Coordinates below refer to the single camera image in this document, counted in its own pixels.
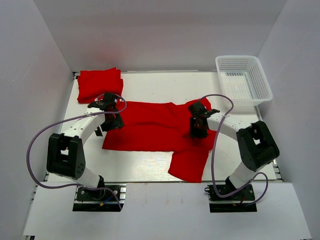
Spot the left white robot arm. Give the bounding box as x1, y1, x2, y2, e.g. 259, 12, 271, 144
46, 92, 124, 200

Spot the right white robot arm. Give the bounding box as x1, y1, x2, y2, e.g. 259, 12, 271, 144
188, 100, 280, 200

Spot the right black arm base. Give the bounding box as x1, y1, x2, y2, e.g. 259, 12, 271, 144
204, 184, 257, 213

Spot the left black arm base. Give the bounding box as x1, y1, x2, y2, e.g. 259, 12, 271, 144
72, 183, 126, 213

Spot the folded red t shirt stack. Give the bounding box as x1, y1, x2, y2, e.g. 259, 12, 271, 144
77, 67, 124, 104

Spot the white plastic basket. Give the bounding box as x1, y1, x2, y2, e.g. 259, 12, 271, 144
215, 55, 273, 114

